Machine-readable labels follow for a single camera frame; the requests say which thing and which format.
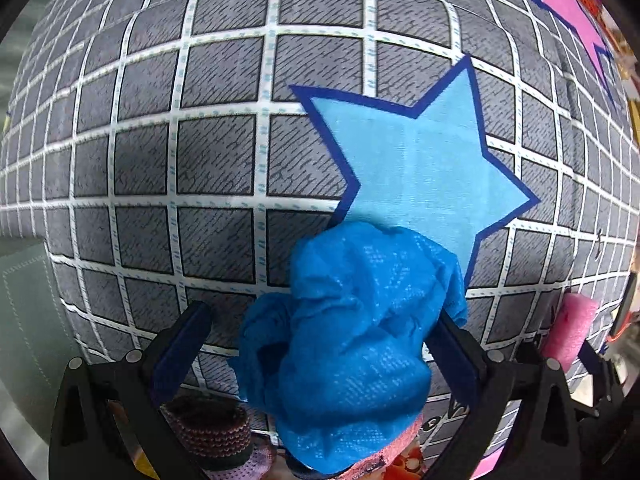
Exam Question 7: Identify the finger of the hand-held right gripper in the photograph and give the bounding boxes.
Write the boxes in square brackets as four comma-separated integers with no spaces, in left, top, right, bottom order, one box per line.
[516,341,547,367]
[579,342,627,403]

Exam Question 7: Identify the orange printed cloth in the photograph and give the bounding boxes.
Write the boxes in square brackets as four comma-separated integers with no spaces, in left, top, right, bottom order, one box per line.
[382,447,427,480]

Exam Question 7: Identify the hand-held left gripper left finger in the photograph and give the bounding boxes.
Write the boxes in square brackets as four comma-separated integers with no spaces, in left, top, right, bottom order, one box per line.
[48,301,213,480]

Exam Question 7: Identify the knitted pink brown hat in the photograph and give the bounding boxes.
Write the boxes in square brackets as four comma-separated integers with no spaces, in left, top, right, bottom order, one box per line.
[160,394,277,479]

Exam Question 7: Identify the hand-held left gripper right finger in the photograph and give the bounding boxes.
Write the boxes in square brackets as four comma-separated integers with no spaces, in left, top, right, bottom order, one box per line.
[424,310,582,480]

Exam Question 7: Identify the grey checked star blanket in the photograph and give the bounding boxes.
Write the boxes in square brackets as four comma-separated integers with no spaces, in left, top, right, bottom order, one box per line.
[0,0,637,480]

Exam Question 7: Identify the pink sponge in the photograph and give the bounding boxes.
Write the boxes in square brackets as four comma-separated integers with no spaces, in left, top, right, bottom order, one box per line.
[542,293,599,370]

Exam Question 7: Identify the blue non-woven cloth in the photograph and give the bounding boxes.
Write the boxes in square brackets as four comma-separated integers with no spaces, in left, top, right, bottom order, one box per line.
[227,220,470,476]

